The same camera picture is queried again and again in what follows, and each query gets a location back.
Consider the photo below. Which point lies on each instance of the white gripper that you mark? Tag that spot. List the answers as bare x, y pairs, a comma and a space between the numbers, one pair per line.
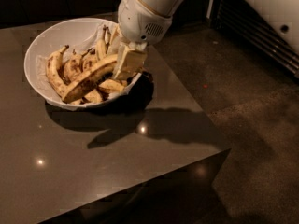
139, 20

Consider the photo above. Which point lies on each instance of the dark cabinet fronts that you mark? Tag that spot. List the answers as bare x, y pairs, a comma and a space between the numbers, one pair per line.
22, 12

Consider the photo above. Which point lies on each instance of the left curved spotted banana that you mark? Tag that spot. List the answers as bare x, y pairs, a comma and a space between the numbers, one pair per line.
53, 66

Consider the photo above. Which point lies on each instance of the upright banana at back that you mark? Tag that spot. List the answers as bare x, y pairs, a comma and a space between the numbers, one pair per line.
102, 43

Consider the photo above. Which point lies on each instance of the bottom short banana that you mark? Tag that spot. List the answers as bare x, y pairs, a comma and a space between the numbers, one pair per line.
94, 97

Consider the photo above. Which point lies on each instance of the right banana with dark tip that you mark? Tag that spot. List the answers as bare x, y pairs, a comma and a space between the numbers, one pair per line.
110, 86

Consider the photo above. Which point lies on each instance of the dark slatted radiator grille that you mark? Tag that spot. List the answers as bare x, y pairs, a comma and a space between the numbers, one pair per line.
269, 25

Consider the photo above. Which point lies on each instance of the large top banana with sticker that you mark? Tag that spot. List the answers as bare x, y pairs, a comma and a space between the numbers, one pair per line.
88, 79

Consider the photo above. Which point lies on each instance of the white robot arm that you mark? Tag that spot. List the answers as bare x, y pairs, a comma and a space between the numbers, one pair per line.
167, 9

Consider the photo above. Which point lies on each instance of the white round bowl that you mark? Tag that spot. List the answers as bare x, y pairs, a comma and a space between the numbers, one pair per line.
68, 34

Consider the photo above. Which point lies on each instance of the small hidden banana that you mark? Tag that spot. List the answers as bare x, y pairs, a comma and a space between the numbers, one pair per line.
89, 60

